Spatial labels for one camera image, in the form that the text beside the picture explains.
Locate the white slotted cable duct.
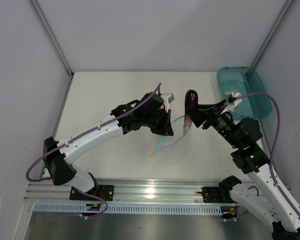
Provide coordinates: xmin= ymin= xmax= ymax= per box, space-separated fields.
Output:
xmin=33 ymin=202 xmax=223 ymax=216

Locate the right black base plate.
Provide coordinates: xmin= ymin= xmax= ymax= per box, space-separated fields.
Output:
xmin=196 ymin=186 xmax=234 ymax=204

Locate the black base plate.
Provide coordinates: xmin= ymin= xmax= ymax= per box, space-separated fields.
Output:
xmin=196 ymin=186 xmax=234 ymax=204
xmin=69 ymin=185 xmax=115 ymax=202

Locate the clear zip top bag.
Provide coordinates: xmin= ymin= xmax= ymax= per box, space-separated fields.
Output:
xmin=150 ymin=114 xmax=186 ymax=159

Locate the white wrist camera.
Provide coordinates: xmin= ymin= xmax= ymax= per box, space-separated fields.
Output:
xmin=160 ymin=93 xmax=175 ymax=112
xmin=221 ymin=91 xmax=242 ymax=114

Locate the aluminium rail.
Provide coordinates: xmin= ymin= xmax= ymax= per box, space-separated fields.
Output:
xmin=23 ymin=178 xmax=220 ymax=205

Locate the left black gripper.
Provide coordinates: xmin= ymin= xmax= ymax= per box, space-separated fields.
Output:
xmin=143 ymin=108 xmax=174 ymax=136

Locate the right aluminium frame post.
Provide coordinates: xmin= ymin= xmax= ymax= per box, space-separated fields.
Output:
xmin=250 ymin=0 xmax=297 ymax=70

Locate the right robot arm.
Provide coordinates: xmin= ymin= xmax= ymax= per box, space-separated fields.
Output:
xmin=184 ymin=98 xmax=300 ymax=240

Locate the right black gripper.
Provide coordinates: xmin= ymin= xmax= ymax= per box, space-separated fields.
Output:
xmin=185 ymin=99 xmax=241 ymax=149

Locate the aluminium frame post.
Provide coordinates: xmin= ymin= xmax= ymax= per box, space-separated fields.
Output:
xmin=250 ymin=0 xmax=297 ymax=70
xmin=27 ymin=0 xmax=74 ymax=78

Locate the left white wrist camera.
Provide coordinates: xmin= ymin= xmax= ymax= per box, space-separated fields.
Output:
xmin=160 ymin=93 xmax=175 ymax=112

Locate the teal plastic bin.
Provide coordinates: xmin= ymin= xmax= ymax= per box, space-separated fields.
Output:
xmin=216 ymin=67 xmax=272 ymax=121

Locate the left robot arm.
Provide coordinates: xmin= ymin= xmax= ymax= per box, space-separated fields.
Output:
xmin=43 ymin=92 xmax=175 ymax=200

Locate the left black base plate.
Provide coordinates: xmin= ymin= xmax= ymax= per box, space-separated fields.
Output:
xmin=69 ymin=185 xmax=115 ymax=202

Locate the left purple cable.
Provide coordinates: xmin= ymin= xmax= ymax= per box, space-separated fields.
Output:
xmin=25 ymin=82 xmax=163 ymax=221

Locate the left aluminium frame post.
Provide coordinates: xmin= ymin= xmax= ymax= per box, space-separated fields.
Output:
xmin=27 ymin=0 xmax=74 ymax=78

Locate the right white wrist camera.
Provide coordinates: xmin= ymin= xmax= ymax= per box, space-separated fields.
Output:
xmin=221 ymin=91 xmax=242 ymax=114

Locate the purple eggplant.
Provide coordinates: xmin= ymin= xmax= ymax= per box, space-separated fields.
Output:
xmin=183 ymin=89 xmax=199 ymax=135

